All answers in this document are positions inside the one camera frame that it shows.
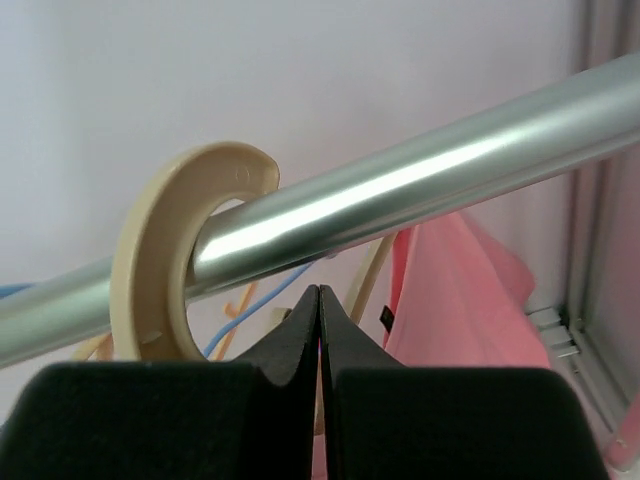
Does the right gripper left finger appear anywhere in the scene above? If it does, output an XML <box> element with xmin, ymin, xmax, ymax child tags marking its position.
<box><xmin>1</xmin><ymin>286</ymin><xmax>319</xmax><ymax>479</ymax></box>

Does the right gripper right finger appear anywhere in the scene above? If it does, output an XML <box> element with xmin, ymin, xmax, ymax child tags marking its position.
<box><xmin>318</xmin><ymin>286</ymin><xmax>609</xmax><ymax>479</ymax></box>

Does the blue hanger holding orange shirt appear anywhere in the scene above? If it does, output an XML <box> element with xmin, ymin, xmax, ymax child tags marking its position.
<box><xmin>1</xmin><ymin>262</ymin><xmax>316</xmax><ymax>361</ymax></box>

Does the pink t shirt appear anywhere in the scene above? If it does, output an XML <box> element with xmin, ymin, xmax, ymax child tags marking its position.
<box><xmin>379</xmin><ymin>214</ymin><xmax>555</xmax><ymax>372</ymax></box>

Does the beige hanger holding pink shirt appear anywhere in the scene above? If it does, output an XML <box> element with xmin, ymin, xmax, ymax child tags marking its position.
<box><xmin>69</xmin><ymin>141</ymin><xmax>396</xmax><ymax>364</ymax></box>

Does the metal clothes rack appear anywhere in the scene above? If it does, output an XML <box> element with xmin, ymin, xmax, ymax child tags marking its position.
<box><xmin>1</xmin><ymin>54</ymin><xmax>639</xmax><ymax>366</ymax></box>

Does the pink wire hanger on rack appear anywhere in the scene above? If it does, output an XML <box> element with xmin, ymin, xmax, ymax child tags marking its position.
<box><xmin>224</xmin><ymin>282</ymin><xmax>258</xmax><ymax>319</ymax></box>

